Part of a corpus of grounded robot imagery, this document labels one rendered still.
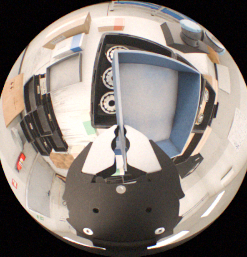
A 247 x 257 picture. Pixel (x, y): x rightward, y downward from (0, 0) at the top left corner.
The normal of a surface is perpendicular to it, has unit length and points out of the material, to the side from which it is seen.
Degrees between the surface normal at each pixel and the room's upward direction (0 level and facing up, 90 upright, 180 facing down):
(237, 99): 90
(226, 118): 90
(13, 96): 76
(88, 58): 0
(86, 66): 0
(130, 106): 1
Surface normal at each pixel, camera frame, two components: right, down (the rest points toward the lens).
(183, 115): -0.98, 0.14
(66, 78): 0.17, 0.52
